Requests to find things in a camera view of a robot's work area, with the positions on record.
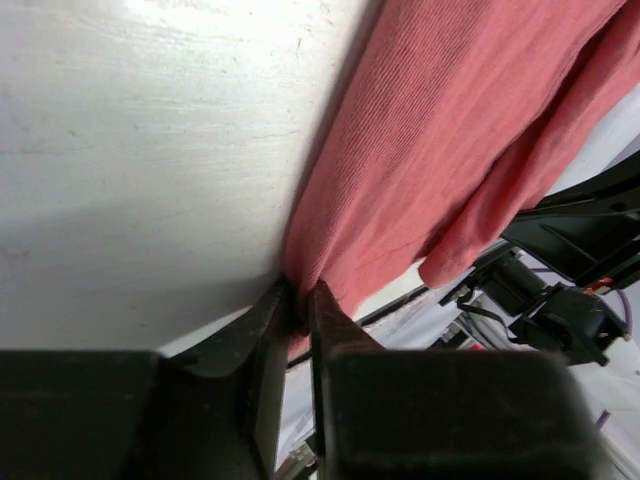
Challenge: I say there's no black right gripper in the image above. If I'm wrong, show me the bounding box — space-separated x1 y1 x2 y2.
440 154 639 365

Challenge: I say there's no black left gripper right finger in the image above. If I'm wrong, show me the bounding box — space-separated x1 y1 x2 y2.
308 281 385 470

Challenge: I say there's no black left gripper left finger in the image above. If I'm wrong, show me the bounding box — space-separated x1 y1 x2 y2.
177 279 290 475

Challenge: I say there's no red t shirt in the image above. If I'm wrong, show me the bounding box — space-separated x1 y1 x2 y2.
284 0 640 361

